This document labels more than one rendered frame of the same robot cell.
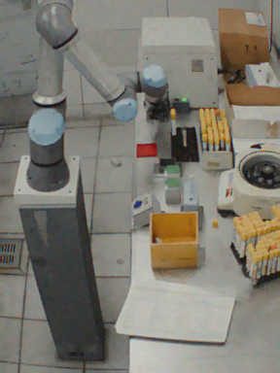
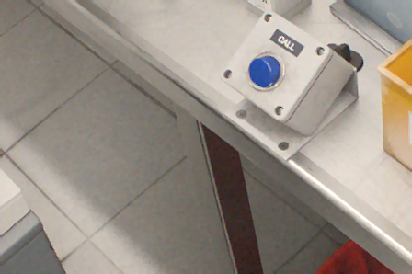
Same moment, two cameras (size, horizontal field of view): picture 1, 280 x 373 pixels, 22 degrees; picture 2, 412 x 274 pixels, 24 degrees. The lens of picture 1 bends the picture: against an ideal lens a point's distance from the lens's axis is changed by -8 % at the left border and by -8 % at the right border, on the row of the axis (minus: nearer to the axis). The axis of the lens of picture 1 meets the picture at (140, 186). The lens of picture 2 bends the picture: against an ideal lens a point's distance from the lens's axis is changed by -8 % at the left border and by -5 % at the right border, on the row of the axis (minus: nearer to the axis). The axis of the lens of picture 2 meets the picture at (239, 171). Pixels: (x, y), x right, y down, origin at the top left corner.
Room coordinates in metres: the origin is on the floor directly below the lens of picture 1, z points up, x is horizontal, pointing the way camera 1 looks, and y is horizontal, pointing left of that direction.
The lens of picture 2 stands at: (1.32, 0.35, 1.53)
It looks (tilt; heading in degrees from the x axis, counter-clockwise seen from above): 53 degrees down; 323
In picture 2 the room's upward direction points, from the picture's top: 12 degrees counter-clockwise
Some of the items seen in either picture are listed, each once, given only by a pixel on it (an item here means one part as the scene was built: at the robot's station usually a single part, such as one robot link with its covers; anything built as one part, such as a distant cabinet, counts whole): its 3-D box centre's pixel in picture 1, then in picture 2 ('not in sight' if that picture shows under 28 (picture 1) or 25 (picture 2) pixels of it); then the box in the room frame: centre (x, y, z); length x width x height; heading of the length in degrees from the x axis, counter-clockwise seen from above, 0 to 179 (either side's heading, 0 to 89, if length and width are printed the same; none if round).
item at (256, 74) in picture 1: (263, 77); not in sight; (2.47, -0.53, 0.94); 0.22 x 0.12 x 0.13; 1
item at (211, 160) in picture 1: (215, 143); not in sight; (2.04, -0.26, 0.91); 0.20 x 0.10 x 0.07; 177
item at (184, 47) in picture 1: (179, 61); not in sight; (2.45, -0.18, 1.03); 0.31 x 0.27 x 0.30; 177
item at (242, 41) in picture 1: (243, 36); not in sight; (2.82, -0.52, 0.97); 0.31 x 0.23 x 0.18; 171
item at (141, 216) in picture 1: (152, 209); (304, 60); (1.72, -0.03, 0.92); 0.13 x 0.07 x 0.08; 87
